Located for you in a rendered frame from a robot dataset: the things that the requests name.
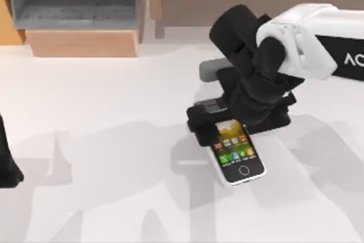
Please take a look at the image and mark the white smartphone with colourful screen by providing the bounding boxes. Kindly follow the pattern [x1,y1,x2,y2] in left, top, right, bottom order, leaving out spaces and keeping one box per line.
[208,118,267,189]

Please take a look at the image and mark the pale wooden drawer front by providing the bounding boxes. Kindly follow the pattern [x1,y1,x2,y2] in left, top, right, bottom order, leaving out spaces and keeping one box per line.
[24,28,140,57]

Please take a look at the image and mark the grey pierced drawer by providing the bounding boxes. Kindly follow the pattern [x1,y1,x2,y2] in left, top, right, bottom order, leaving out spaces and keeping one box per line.
[7,0,149,31]

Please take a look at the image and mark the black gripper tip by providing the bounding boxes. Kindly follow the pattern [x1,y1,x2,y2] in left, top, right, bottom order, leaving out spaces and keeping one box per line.
[0,114,25,189]

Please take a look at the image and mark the orange wooden cupboard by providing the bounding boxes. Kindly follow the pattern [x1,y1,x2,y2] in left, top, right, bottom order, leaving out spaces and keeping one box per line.
[0,0,27,46]

